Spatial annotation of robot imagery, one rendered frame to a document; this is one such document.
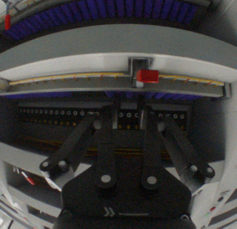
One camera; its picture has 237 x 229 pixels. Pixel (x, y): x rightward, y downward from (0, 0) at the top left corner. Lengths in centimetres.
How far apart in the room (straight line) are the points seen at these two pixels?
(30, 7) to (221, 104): 47
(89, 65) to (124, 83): 6
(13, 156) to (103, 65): 27
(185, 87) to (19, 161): 35
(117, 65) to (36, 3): 26
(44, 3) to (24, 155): 32
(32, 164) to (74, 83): 18
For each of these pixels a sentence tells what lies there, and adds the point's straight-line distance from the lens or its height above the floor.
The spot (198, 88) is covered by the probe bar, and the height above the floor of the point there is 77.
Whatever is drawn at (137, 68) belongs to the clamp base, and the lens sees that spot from 16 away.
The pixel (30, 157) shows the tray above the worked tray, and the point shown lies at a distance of 27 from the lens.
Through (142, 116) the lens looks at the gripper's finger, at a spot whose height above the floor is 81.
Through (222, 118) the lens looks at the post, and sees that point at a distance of 28.
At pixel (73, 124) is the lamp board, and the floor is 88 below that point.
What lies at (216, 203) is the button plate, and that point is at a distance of 38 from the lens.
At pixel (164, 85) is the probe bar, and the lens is 19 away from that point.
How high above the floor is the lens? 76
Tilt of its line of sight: 15 degrees up
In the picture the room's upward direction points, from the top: 180 degrees counter-clockwise
